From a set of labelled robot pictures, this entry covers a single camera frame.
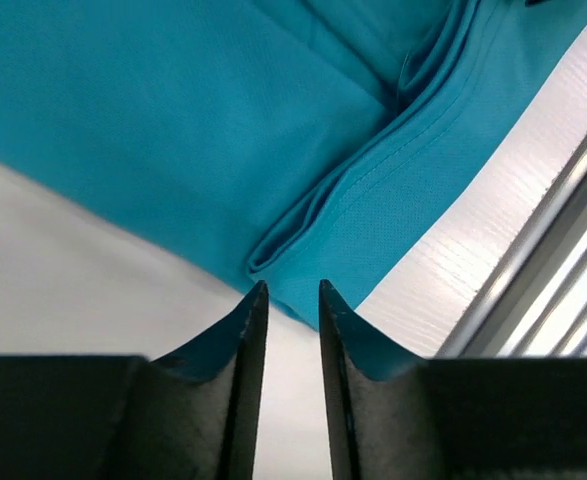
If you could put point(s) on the teal t shirt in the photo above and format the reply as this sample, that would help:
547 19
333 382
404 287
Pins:
278 141

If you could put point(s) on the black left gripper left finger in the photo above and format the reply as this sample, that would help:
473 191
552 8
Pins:
190 414

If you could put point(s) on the aluminium rail beam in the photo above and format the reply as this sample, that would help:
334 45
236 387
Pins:
535 302

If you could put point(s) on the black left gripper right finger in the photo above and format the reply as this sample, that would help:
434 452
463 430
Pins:
394 415

